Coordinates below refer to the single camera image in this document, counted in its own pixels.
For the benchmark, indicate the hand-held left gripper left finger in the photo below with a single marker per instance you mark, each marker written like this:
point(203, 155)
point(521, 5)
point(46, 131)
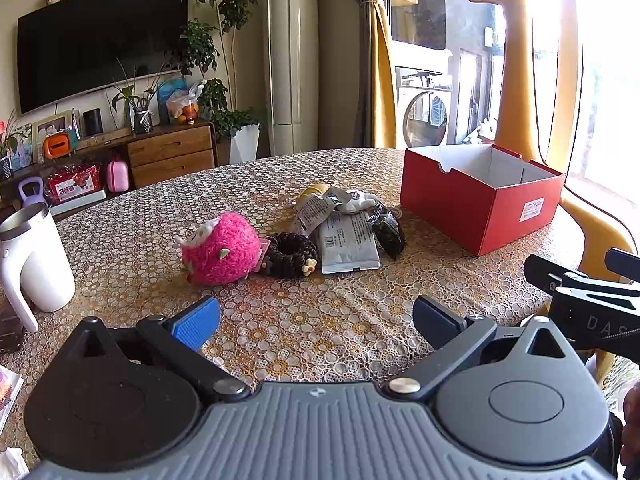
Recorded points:
point(195, 322)

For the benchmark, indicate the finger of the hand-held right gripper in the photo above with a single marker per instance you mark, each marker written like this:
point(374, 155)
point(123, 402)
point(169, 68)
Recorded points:
point(625, 262)
point(542, 267)

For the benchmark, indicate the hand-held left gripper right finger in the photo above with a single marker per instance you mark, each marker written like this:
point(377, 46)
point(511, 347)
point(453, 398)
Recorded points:
point(432, 317)

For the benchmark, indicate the pink plush toy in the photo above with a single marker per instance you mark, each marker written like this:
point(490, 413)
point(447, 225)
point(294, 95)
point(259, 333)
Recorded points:
point(225, 250)

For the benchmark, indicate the black glossy pouch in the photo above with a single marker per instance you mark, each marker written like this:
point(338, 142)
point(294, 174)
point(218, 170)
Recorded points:
point(387, 235)

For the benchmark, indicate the dark brown scrunchie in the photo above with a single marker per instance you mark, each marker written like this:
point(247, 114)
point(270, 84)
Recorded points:
point(280, 262)

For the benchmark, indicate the red cardboard box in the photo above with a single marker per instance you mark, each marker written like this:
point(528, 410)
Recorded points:
point(450, 210)

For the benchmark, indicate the white packet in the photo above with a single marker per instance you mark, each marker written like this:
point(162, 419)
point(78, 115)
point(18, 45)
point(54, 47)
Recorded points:
point(345, 245)

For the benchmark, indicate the silver and yellow snack packet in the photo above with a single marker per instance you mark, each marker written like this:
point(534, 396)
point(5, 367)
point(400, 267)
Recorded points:
point(312, 212)

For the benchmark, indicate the wooden sideboard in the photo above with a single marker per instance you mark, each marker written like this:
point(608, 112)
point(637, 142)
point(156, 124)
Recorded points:
point(170, 160)

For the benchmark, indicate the pink case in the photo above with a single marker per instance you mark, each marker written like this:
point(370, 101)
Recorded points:
point(118, 175)

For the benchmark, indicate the yellow giraffe-shaped chair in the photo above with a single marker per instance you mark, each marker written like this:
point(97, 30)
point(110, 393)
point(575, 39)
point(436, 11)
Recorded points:
point(520, 85)

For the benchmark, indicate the red gift package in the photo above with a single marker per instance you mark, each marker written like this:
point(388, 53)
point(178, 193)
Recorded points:
point(75, 182)

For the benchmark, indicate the white planter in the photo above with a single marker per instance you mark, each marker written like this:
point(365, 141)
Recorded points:
point(245, 145)

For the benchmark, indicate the dark flat object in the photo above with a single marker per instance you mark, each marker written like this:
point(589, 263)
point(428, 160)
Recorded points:
point(10, 330)

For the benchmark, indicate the silver washing machine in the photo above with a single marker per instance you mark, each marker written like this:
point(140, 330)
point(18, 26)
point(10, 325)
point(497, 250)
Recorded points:
point(425, 115)

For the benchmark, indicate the colourful booklet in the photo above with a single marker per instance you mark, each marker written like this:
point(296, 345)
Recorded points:
point(10, 395)

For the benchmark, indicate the small plant in metallic pot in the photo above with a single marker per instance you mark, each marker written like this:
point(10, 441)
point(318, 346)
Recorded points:
point(142, 121)

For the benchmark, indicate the purple kettlebell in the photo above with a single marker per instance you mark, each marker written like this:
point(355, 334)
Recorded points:
point(30, 195)

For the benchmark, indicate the plastic bag of fruit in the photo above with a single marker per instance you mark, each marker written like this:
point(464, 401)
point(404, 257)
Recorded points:
point(185, 107)

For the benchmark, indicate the teal box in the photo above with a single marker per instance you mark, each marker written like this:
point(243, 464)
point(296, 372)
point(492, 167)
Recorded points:
point(73, 139)

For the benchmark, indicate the black speaker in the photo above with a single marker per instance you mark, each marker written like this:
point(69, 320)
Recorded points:
point(93, 122)

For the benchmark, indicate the orange box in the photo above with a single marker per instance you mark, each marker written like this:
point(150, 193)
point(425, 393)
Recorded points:
point(56, 146)

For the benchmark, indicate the blue paper bag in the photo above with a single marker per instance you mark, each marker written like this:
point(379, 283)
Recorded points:
point(169, 94)

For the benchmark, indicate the white tissue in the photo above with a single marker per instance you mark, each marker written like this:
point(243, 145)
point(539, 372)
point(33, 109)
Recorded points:
point(12, 462)

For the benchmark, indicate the illustrated picture card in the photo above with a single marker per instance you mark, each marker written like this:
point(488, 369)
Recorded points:
point(22, 147)

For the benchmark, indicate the yellow curtain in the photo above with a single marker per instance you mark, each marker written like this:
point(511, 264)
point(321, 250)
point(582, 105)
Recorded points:
point(380, 70)

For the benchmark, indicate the red flower plant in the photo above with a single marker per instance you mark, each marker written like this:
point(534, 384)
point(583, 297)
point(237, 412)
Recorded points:
point(6, 135)

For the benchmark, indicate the white standing air conditioner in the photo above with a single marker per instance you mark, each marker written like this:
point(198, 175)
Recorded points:
point(290, 60)

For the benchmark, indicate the black flat television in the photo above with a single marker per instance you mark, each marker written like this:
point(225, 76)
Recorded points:
point(100, 40)

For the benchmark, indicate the tall green houseplant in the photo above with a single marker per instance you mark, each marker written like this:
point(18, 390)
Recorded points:
point(220, 5)

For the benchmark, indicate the wooden photo frame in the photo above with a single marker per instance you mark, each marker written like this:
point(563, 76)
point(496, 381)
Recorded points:
point(52, 122)

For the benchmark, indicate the balcony wall cabinet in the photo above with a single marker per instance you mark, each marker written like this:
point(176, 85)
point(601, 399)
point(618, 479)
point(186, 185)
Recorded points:
point(417, 5)

